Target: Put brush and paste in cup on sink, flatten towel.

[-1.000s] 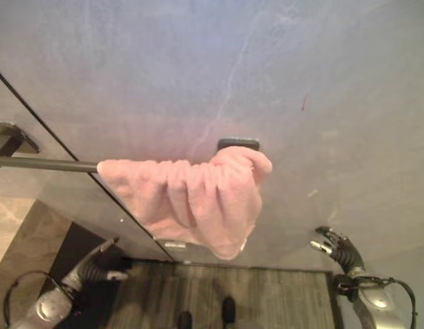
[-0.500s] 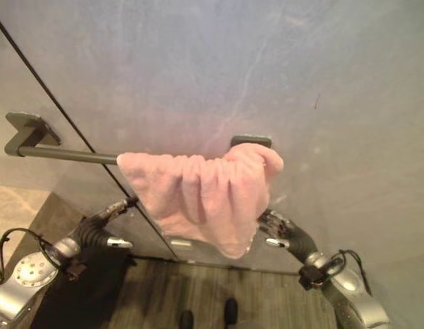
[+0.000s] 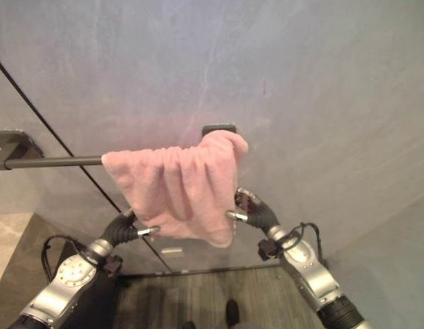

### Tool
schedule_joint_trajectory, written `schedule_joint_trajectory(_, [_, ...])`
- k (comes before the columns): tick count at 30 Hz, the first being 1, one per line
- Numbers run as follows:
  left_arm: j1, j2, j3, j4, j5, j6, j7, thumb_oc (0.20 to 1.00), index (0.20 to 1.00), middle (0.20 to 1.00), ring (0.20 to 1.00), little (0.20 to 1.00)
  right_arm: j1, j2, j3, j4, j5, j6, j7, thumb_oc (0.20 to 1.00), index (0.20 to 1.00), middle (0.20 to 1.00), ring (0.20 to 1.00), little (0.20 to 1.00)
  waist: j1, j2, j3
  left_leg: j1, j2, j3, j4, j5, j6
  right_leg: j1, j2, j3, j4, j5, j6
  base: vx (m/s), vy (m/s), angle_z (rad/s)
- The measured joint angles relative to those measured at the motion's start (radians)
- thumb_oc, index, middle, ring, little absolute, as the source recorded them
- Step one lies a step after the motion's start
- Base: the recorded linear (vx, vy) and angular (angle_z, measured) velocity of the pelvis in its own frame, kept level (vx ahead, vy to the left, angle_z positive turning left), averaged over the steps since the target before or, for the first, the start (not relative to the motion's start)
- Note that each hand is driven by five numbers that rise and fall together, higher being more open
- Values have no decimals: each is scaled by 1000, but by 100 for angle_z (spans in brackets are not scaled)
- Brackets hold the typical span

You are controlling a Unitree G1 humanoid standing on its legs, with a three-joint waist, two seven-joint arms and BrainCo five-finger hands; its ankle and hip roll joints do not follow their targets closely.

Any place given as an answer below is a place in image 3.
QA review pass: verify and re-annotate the pink terry towel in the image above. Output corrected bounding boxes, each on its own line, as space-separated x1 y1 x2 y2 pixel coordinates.
101 131 249 249

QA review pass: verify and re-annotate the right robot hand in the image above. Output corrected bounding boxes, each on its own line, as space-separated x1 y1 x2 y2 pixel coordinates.
225 186 281 237

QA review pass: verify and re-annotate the dark robot foot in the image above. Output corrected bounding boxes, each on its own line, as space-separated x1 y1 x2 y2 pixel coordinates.
225 299 239 326

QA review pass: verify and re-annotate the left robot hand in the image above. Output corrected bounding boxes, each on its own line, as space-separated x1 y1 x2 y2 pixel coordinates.
101 207 161 246

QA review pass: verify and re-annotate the dark grey towel rail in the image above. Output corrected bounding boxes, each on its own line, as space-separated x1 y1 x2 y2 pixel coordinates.
0 125 237 171

